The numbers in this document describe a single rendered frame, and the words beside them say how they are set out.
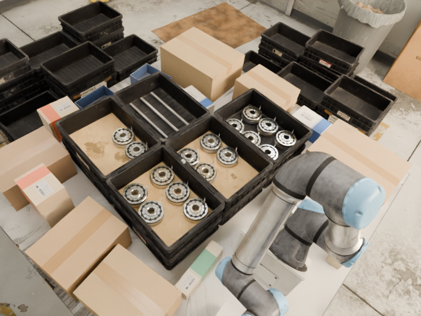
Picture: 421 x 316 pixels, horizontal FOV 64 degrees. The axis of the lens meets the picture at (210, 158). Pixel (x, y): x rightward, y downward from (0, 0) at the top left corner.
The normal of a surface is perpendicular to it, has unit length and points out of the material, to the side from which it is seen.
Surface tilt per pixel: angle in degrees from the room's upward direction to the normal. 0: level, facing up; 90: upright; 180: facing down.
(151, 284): 0
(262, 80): 0
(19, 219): 0
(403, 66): 75
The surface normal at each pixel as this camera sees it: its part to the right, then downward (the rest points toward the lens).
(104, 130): 0.09, -0.60
